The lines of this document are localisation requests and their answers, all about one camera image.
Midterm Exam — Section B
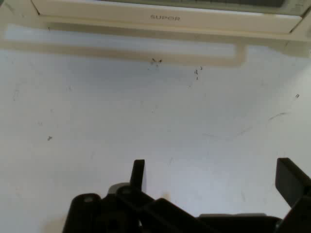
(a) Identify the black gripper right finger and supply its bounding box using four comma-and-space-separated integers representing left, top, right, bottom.
275, 157, 311, 233

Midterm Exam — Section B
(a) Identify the glass oven door with handle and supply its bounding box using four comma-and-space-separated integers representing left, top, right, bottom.
31, 0, 303, 35

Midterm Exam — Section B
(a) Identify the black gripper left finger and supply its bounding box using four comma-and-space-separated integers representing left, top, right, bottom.
62, 159, 200, 233

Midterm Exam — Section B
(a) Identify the cream toaster oven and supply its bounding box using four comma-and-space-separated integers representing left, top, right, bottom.
0, 0, 311, 56

